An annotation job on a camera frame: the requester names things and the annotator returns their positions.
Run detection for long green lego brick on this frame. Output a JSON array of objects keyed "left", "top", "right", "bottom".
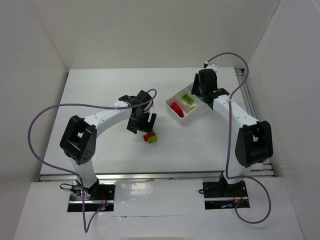
[{"left": 182, "top": 94, "right": 194, "bottom": 105}]

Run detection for green red curved lego stack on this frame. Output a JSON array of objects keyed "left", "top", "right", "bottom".
[{"left": 143, "top": 130, "right": 158, "bottom": 144}]

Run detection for long red lego brick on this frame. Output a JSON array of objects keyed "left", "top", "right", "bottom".
[{"left": 170, "top": 102, "right": 184, "bottom": 118}]

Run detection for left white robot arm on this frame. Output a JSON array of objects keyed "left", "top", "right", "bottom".
[{"left": 59, "top": 90, "right": 157, "bottom": 198}]

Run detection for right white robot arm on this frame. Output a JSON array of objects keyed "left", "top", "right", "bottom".
[{"left": 191, "top": 68, "right": 274, "bottom": 192}]

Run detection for white divided container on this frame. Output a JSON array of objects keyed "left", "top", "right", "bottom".
[{"left": 164, "top": 83, "right": 207, "bottom": 125}]

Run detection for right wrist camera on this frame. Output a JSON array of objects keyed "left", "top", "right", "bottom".
[{"left": 203, "top": 61, "right": 218, "bottom": 74}]

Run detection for front aluminium rail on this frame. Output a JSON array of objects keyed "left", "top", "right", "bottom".
[{"left": 39, "top": 170, "right": 273, "bottom": 181}]

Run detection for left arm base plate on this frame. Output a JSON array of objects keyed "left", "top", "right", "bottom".
[{"left": 59, "top": 183, "right": 116, "bottom": 213}]

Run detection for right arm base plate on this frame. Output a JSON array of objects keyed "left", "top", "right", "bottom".
[{"left": 198, "top": 181, "right": 250, "bottom": 210}]

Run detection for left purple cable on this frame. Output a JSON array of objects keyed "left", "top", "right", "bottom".
[{"left": 26, "top": 88, "right": 158, "bottom": 233}]

